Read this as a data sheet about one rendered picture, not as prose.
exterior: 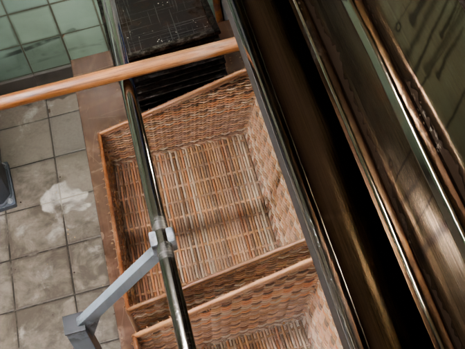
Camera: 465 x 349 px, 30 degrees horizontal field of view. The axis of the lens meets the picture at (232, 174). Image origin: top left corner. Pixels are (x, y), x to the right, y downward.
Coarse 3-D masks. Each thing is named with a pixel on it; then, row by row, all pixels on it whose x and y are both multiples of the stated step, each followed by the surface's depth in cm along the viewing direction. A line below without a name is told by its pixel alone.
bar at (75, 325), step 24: (120, 24) 191; (120, 48) 184; (144, 144) 168; (144, 168) 165; (144, 192) 162; (168, 240) 155; (144, 264) 160; (168, 264) 152; (120, 288) 164; (168, 288) 149; (96, 312) 169; (72, 336) 172; (192, 336) 144
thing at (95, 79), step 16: (192, 48) 177; (208, 48) 177; (224, 48) 177; (128, 64) 177; (144, 64) 176; (160, 64) 176; (176, 64) 177; (64, 80) 176; (80, 80) 176; (96, 80) 176; (112, 80) 177; (0, 96) 176; (16, 96) 175; (32, 96) 175; (48, 96) 176
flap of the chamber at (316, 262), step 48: (288, 0) 154; (240, 48) 147; (288, 48) 146; (288, 96) 139; (336, 144) 134; (336, 192) 128; (336, 240) 122; (384, 240) 123; (384, 288) 118; (384, 336) 113
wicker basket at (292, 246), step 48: (192, 96) 226; (240, 96) 231; (192, 144) 241; (240, 144) 240; (192, 192) 232; (240, 192) 231; (288, 192) 210; (144, 240) 225; (192, 240) 224; (240, 240) 222; (288, 240) 213; (144, 288) 217; (192, 288) 196
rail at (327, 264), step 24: (240, 0) 150; (240, 24) 146; (264, 72) 139; (264, 96) 136; (288, 144) 130; (288, 168) 128; (312, 216) 122; (336, 264) 117; (336, 288) 115; (360, 336) 111
